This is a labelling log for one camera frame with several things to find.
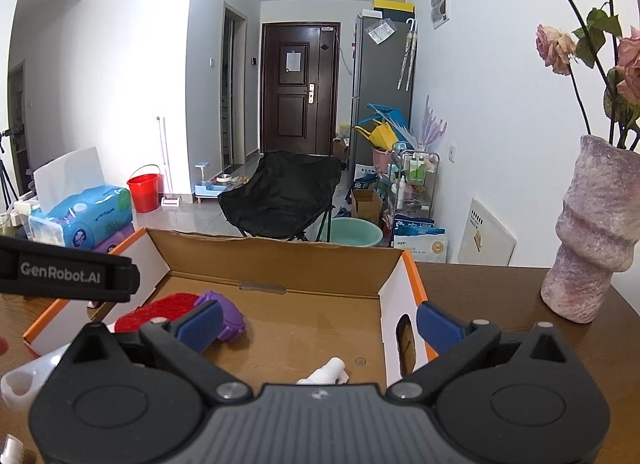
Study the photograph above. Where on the purple wall decoration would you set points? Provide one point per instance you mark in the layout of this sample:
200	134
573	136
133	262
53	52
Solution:
434	123

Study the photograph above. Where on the white nasal spray bottle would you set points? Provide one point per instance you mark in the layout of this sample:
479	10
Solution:
325	371

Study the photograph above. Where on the yellow and black box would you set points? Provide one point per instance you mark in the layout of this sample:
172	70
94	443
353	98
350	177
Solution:
395	7

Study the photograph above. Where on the black folding chair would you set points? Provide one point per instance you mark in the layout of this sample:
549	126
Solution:
280	194

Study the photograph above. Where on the white folded umbrella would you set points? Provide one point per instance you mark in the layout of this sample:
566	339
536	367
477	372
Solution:
407	53

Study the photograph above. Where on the pink stone vase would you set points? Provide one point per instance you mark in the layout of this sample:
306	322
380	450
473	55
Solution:
592	239

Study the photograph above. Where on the green plastic basin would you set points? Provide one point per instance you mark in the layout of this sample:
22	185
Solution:
357	233

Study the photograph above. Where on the blue tissue pack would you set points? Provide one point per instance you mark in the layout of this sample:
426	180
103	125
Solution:
82	216

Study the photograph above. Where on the white flat board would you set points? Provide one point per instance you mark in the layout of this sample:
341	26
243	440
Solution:
485	236

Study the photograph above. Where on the red plastic bucket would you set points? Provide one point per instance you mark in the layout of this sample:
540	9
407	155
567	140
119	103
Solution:
144	191

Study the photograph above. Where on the blue plastic dustpan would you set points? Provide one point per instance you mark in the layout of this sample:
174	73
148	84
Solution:
390	116

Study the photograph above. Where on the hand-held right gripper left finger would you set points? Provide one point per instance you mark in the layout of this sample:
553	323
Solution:
202	325

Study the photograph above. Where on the white mop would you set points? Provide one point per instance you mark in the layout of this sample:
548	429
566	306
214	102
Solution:
165	163

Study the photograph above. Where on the grey refrigerator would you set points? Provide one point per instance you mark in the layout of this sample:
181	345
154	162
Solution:
377	93

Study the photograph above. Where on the pet water fountain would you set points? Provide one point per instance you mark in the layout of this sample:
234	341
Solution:
210	186

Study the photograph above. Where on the red and white lint brush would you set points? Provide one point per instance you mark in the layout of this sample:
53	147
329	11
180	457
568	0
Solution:
160	309

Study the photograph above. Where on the white wall socket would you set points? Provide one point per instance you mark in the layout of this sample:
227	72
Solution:
453	152

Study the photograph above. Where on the small brown cardboard box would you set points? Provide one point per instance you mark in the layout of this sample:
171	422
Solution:
367	206

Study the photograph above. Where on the purple ridged lid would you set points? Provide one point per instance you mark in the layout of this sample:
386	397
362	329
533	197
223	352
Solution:
232	324

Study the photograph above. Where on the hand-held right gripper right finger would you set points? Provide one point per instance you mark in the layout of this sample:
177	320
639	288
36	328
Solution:
440	329

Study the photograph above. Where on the red cardboard box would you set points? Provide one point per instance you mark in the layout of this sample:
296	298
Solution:
310	324

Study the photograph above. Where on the blue and white sack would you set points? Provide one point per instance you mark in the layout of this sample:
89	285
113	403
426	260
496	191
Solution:
420	241

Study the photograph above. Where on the metal rolling cart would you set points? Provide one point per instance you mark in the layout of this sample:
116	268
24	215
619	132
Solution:
415	178

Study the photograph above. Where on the clear bag on refrigerator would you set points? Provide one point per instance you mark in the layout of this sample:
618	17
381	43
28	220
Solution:
381	31

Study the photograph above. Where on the pink plastic bucket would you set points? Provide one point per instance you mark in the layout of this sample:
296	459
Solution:
382	159

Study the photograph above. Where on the dark brown entrance door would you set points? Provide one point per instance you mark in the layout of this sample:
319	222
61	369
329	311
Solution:
295	93

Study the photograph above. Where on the purple tissue pack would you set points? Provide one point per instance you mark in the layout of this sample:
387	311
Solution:
117	239

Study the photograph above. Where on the yellow watering can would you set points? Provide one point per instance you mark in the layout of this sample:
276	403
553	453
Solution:
377	136

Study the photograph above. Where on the black tripod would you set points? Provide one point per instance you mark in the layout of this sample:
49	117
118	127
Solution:
6	168

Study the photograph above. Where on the bunch of dried pink roses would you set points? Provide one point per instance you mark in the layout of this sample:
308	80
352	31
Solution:
555	46

